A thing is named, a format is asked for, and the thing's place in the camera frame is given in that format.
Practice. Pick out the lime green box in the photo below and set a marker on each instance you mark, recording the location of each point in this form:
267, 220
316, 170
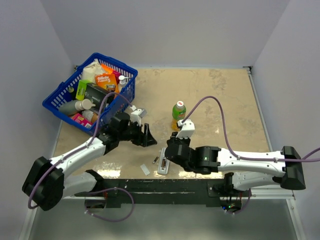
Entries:
81, 89

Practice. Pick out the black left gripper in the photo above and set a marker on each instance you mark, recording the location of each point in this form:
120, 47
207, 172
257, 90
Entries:
146, 137

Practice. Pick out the white battery compartment cover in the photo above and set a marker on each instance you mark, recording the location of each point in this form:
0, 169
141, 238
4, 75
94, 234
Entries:
145, 169

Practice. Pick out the orange razor blade package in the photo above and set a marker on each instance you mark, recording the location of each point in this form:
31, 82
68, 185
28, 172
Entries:
107, 81

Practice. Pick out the white pump bottle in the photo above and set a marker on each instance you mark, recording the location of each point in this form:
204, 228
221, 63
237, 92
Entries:
122, 82

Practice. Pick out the orange juice bottle green label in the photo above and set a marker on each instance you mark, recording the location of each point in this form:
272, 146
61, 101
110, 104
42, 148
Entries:
178, 113

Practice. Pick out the white remote control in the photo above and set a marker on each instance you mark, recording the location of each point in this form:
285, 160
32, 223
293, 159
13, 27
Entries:
163, 165

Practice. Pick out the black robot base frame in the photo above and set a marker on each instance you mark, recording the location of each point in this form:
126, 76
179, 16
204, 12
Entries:
208, 192

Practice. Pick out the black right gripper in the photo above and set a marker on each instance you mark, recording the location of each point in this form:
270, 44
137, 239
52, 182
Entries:
174, 139

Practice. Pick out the aluminium table edge rail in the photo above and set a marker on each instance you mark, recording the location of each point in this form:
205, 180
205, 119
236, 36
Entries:
270, 191

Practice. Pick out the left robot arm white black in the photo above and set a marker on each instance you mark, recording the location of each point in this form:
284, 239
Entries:
45, 182

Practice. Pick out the black product box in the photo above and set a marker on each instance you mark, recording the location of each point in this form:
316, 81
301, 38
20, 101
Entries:
95, 94

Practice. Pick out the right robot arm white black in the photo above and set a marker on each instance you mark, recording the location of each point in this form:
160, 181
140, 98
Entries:
245, 170

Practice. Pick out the grey bottle beige cap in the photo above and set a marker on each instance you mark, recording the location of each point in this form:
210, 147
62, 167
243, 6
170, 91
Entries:
73, 107

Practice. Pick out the beige cloth bag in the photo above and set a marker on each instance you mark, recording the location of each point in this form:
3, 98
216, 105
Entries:
92, 70

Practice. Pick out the amber bottle white label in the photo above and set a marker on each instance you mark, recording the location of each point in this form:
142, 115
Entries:
90, 116

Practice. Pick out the pink product box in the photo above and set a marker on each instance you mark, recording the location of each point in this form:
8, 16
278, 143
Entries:
78, 118

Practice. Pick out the blue plastic basket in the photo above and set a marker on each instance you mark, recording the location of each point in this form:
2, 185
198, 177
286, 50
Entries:
61, 95

